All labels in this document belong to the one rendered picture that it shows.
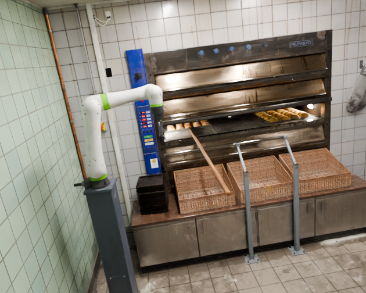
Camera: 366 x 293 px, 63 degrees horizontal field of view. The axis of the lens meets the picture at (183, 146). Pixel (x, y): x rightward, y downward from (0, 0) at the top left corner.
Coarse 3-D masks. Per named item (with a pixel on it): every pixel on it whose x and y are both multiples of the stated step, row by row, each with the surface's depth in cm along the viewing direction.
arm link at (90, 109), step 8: (88, 104) 184; (96, 104) 187; (88, 112) 185; (96, 112) 187; (88, 120) 187; (96, 120) 188; (88, 128) 188; (96, 128) 190; (88, 136) 190; (96, 136) 191; (88, 144) 192; (96, 144) 192; (88, 152) 193; (96, 152) 193; (88, 160) 194; (96, 160) 194; (88, 168) 195; (96, 168) 194; (104, 168) 199; (96, 176) 196
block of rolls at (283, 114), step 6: (288, 108) 385; (258, 114) 382; (264, 114) 365; (270, 114) 375; (276, 114) 359; (282, 114) 368; (288, 114) 351; (294, 114) 344; (300, 114) 351; (306, 114) 343; (270, 120) 341; (276, 120) 340; (282, 120) 341
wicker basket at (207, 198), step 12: (192, 168) 325; (204, 168) 326; (216, 168) 327; (192, 180) 326; (204, 180) 326; (216, 180) 327; (228, 180) 302; (180, 192) 325; (192, 192) 326; (204, 192) 324; (216, 192) 320; (180, 204) 305; (192, 204) 302; (204, 204) 288; (216, 204) 288; (228, 204) 290
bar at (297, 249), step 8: (280, 136) 290; (224, 144) 286; (232, 144) 286; (240, 144) 287; (288, 144) 287; (176, 152) 282; (184, 152) 283; (240, 152) 283; (296, 168) 275; (248, 176) 272; (296, 176) 278; (248, 184) 275; (296, 184) 280; (248, 192) 277; (296, 192) 283; (248, 200) 279; (296, 200) 285; (248, 208) 282; (296, 208) 287; (248, 216) 284; (296, 216) 290; (248, 224) 287; (296, 224) 293; (248, 232) 289; (296, 232) 295; (248, 240) 294; (296, 240) 298; (248, 248) 299; (288, 248) 308; (296, 248) 301; (248, 256) 303; (256, 256) 302; (248, 264) 293
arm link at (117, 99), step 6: (150, 84) 211; (132, 90) 209; (138, 90) 209; (144, 90) 209; (108, 96) 203; (114, 96) 204; (120, 96) 205; (126, 96) 207; (132, 96) 208; (138, 96) 209; (144, 96) 210; (114, 102) 205; (120, 102) 207; (126, 102) 209
